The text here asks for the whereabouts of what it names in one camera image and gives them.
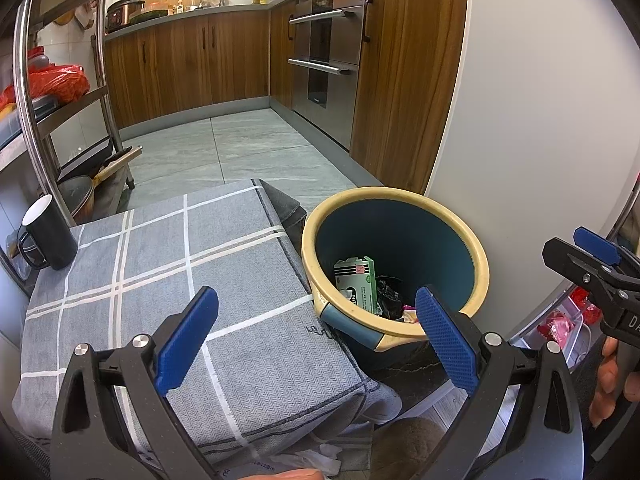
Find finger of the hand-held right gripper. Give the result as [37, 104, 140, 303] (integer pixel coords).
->
[542, 237, 640, 311]
[573, 226, 623, 265]

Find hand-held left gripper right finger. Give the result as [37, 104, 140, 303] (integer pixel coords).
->
[414, 285, 586, 480]

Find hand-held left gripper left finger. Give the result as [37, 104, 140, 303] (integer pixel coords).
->
[50, 285, 221, 480]

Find black plastic bag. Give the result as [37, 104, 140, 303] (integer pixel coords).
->
[375, 275, 405, 318]

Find white green striped box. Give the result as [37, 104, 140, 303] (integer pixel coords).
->
[334, 255, 378, 317]

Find blue bin with yellow rim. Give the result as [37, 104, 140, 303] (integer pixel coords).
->
[301, 186, 490, 372]

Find person's right hand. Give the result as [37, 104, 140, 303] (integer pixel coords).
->
[589, 337, 621, 429]

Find grey plaid cloth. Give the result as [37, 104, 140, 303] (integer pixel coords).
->
[11, 177, 403, 480]

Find red snack packet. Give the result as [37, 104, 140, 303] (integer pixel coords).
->
[539, 311, 576, 356]
[570, 287, 603, 326]

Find black mug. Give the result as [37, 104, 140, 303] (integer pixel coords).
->
[17, 194, 79, 271]

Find white crumpled paper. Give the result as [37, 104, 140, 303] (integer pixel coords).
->
[277, 442, 346, 476]

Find black flat pan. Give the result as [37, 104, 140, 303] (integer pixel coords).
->
[59, 145, 143, 183]

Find stainless steel shelf rack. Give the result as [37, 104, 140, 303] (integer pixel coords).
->
[0, 0, 136, 281]

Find wooden kitchen cabinets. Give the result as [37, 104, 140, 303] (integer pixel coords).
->
[102, 0, 471, 196]

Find red plastic bag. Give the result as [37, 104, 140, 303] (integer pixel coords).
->
[27, 64, 92, 103]

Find stainless steel oven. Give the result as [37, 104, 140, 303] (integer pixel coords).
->
[287, 0, 371, 151]

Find grey countertop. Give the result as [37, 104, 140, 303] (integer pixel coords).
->
[104, 0, 468, 41]

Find dark red cooking pot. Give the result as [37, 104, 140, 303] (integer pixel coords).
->
[106, 0, 146, 31]

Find wok with wooden handle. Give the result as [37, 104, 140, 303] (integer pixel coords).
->
[56, 159, 128, 225]

